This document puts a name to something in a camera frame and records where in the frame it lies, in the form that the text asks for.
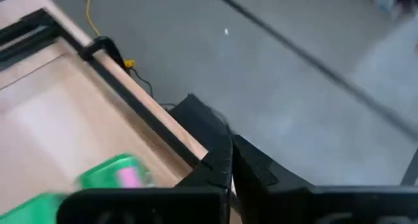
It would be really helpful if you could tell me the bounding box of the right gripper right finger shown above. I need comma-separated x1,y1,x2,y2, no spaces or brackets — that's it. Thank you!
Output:
232,134,315,224

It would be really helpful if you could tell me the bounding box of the black cable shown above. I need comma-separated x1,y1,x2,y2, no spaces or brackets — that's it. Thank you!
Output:
130,68,177,111

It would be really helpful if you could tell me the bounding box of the yellow cable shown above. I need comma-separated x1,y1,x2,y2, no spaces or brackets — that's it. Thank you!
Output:
84,0,136,69

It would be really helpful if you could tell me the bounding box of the green Apple Jacks box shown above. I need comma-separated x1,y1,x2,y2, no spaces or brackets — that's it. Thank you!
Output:
76,153,154,189
0,191,68,224

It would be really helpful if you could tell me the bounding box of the wooden shelf with black legs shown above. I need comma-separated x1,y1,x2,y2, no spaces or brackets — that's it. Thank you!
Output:
0,52,197,218

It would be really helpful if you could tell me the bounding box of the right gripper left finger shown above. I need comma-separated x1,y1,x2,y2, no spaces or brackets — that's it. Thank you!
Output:
177,134,234,224

